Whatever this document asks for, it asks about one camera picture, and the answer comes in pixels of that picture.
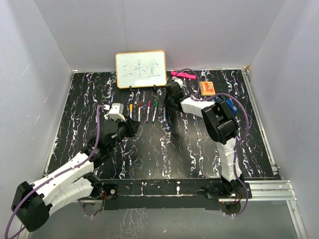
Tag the white pen green tip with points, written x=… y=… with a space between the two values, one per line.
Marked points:
x=154 y=114

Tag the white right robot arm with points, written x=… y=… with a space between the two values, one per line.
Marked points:
x=221 y=126

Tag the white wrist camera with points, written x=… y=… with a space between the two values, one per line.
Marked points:
x=115 y=112
x=178 y=80

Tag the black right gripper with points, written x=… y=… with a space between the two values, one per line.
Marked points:
x=170 y=105

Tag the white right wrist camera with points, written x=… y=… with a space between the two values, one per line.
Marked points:
x=178 y=80

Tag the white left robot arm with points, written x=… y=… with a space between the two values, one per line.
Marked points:
x=34 y=203

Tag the white pen purple tip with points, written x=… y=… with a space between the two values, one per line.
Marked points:
x=148 y=113

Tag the white pen red tip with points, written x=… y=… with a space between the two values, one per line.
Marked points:
x=139 y=113

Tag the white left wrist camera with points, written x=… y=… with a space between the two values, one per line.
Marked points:
x=115 y=112

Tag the white board with yellow frame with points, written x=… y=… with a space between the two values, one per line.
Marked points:
x=140 y=69

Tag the orange spiral notebook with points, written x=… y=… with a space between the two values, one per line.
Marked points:
x=207 y=88

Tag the black front mounting rail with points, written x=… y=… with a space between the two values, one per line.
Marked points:
x=167 y=194

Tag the pink plastic clip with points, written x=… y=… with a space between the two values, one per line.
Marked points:
x=182 y=75

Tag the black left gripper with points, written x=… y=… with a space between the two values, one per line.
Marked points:
x=131 y=125

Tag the blue stapler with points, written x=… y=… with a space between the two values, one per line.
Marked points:
x=231 y=105

